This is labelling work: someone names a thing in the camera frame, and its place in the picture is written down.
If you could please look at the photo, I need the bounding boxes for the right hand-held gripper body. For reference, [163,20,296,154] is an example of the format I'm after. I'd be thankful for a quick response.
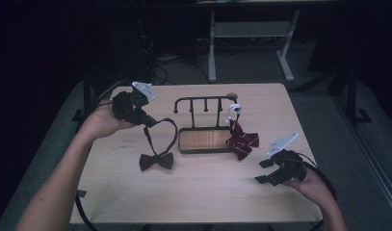
[266,132,309,188]

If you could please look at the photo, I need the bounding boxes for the dark brown bow tie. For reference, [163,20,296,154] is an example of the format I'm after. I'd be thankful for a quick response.
[139,117,179,172]

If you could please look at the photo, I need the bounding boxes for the striped dark red bow tie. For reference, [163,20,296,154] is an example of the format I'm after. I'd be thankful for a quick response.
[224,102,261,162]

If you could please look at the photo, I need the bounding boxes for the person's left hand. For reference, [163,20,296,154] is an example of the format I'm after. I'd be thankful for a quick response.
[77,99,138,141]

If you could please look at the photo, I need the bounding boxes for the black metal stand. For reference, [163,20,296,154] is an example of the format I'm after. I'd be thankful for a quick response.
[70,68,95,125]
[344,66,374,126]

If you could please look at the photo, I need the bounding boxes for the grey metal desk frame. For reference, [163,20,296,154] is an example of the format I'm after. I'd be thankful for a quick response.
[207,9,301,84]

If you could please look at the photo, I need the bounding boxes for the person's right hand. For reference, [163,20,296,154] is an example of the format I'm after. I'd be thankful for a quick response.
[283,167,330,208]

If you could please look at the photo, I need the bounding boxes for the tangle of black floor cables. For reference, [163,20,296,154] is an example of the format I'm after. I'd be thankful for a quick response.
[137,18,211,87]

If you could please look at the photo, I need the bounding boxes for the black rack with wooden tray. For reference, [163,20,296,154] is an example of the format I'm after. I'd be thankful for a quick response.
[172,95,241,155]

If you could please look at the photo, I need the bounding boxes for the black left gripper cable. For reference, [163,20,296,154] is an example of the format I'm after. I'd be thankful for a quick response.
[74,79,134,231]

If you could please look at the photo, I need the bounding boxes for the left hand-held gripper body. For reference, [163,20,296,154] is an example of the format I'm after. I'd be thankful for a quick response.
[112,81,152,127]

